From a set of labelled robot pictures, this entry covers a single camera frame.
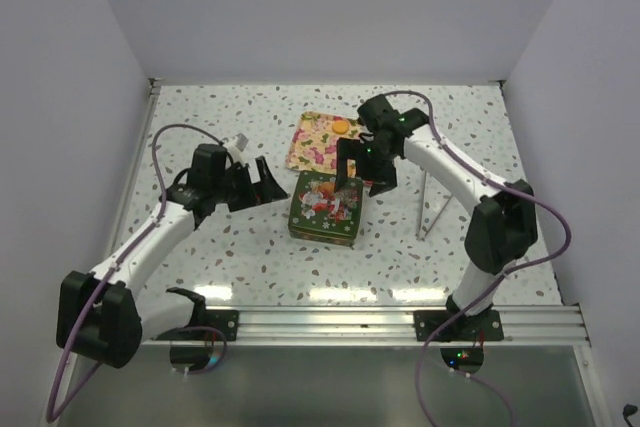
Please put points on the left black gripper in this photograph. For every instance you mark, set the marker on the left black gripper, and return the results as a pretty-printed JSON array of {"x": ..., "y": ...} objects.
[{"x": 267, "y": 190}]

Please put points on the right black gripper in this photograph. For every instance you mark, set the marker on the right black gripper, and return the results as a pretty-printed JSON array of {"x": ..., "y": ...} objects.
[{"x": 383, "y": 180}]

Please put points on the gold tin lid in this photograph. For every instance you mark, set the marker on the gold tin lid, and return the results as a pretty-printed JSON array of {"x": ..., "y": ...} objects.
[{"x": 315, "y": 199}]

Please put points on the metal tongs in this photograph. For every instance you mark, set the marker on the metal tongs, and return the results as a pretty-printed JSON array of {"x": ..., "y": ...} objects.
[{"x": 433, "y": 199}]

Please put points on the cookie tin box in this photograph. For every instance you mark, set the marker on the cookie tin box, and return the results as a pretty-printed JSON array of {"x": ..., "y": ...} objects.
[{"x": 325, "y": 231}]

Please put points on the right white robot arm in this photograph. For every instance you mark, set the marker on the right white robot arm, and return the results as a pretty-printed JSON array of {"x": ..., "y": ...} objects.
[{"x": 503, "y": 224}]

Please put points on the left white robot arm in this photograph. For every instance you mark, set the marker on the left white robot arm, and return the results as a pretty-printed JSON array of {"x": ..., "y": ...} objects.
[{"x": 118, "y": 281}]

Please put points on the orange round cookie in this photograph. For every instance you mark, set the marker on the orange round cookie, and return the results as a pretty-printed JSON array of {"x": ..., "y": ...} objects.
[{"x": 340, "y": 127}]

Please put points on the floral serving tray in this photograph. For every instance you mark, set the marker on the floral serving tray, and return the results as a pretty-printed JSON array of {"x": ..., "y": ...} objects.
[{"x": 313, "y": 147}]

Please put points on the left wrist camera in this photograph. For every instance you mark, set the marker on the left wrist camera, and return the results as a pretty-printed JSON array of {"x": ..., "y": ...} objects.
[{"x": 239, "y": 147}]

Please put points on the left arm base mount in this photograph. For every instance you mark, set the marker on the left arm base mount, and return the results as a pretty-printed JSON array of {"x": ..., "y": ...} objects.
[{"x": 212, "y": 319}]

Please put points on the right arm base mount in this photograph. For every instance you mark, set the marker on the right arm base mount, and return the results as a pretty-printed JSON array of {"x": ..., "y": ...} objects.
[{"x": 486, "y": 326}]

